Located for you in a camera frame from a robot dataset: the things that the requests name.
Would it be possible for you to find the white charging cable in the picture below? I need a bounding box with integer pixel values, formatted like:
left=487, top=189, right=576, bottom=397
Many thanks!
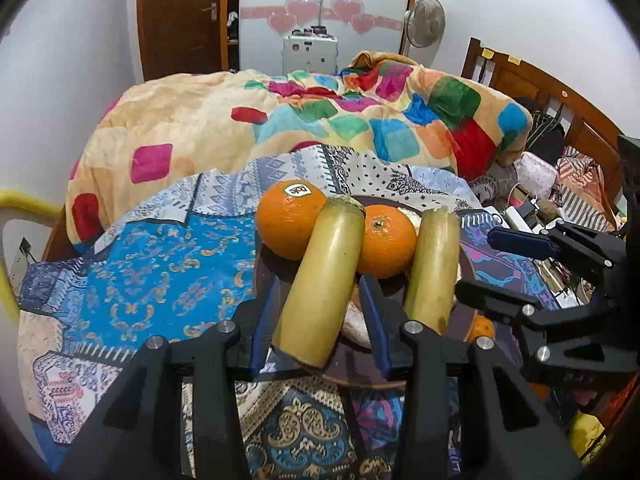
left=507, top=182, right=538, bottom=211

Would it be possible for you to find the large orange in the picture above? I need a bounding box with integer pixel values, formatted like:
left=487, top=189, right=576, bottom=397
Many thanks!
left=357, top=205, right=417, bottom=280

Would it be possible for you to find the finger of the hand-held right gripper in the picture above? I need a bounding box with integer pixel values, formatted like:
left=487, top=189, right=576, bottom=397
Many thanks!
left=487, top=220, right=627, bottom=281
left=454, top=279, right=602, bottom=341

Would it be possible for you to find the yellow sugarcane piece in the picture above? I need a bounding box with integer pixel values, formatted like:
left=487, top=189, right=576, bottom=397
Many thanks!
left=271, top=196, right=366, bottom=368

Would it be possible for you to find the yellow padded rail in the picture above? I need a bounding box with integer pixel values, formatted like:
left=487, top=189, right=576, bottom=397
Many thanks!
left=0, top=187, right=63, bottom=321

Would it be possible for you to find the yellow bag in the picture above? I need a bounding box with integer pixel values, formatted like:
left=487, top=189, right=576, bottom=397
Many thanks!
left=567, top=410, right=608, bottom=461

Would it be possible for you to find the orange with sticker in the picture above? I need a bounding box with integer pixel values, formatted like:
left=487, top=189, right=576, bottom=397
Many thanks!
left=256, top=179, right=328, bottom=261

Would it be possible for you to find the banana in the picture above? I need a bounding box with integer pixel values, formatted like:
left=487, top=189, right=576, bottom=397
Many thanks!
left=404, top=207, right=461, bottom=335

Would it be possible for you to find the black bag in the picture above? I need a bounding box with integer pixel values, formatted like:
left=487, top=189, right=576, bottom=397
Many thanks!
left=525, top=110, right=568, bottom=163

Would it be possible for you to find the small orange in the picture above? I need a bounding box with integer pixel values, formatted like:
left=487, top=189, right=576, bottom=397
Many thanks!
left=467, top=315, right=496, bottom=343

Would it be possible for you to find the white suitcase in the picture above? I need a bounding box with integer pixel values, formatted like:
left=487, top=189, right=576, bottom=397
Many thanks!
left=281, top=35, right=341, bottom=76

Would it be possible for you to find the blue patterned bedsheet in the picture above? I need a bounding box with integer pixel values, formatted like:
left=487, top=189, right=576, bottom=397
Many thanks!
left=17, top=142, right=566, bottom=480

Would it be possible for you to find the standing electric fan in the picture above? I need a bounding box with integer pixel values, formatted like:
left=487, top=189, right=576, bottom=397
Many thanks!
left=402, top=0, right=447, bottom=56

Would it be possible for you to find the purple plate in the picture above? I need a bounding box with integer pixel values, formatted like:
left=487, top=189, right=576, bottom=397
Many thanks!
left=252, top=195, right=478, bottom=388

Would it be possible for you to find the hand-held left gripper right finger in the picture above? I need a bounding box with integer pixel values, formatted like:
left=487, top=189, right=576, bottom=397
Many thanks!
left=359, top=275, right=586, bottom=480

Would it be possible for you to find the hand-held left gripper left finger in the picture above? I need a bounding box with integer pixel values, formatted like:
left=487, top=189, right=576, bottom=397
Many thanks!
left=60, top=276, right=282, bottom=480

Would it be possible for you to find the wooden wardrobe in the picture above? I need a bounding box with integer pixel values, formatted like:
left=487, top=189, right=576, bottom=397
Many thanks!
left=220, top=0, right=426, bottom=73

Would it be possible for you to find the wall socket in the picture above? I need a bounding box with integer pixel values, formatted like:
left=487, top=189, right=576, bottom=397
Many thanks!
left=10, top=240, right=36, bottom=286

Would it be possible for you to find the colourful patchwork blanket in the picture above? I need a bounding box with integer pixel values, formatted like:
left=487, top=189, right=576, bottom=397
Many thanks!
left=65, top=51, right=533, bottom=256

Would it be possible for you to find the pink pouch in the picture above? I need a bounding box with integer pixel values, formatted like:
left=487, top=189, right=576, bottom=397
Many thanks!
left=520, top=152, right=558, bottom=191

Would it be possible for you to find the brown wooden door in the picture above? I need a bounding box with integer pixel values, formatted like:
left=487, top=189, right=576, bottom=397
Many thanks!
left=136, top=0, right=231, bottom=82

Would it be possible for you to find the wooden bed headboard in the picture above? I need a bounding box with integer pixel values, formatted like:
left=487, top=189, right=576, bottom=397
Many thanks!
left=460, top=37, right=626, bottom=226

